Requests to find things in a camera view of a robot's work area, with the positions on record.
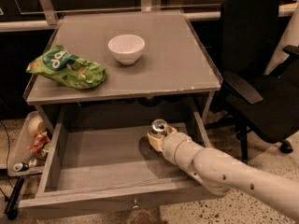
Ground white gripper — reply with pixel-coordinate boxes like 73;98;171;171
148;126;192;165

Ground redbull can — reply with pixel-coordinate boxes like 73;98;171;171
150;119;168;137

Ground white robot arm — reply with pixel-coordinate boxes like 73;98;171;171
148;125;299;221

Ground open grey top drawer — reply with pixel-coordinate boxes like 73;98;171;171
19;115;216;219

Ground orange soda can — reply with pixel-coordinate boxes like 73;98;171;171
30;133;47;153

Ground dark can in bin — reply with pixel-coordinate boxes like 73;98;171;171
12;161;29;172

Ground white bowl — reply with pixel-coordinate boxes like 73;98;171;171
108;35;145;64

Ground black office chair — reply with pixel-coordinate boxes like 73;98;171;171
206;0;299;161

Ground grey cabinet table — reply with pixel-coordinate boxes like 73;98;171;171
24;15;221;119

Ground green chip bag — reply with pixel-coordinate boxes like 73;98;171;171
26;45;106;90

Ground white round object in bin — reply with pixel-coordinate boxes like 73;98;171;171
28;116;47;136

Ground clear plastic bin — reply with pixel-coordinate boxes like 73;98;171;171
7;111;51;176

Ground black stand leg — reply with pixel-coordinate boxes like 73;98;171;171
4;177;24;220

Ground black cable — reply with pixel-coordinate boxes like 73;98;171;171
0;120;15;203

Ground metal rail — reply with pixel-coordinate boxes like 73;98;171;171
0;0;299;33

